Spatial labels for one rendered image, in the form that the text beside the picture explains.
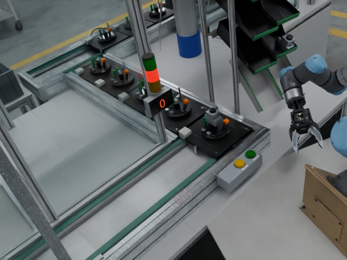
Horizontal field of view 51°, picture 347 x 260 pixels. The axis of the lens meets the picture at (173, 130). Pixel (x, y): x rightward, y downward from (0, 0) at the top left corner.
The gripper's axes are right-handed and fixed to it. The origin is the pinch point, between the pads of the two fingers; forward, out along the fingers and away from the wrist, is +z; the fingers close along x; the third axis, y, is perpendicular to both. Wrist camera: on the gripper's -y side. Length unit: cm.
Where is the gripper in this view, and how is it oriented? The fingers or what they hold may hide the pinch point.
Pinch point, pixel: (309, 149)
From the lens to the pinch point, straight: 148.1
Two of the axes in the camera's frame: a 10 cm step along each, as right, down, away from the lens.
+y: -3.3, -3.9, -8.6
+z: 1.0, 8.9, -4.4
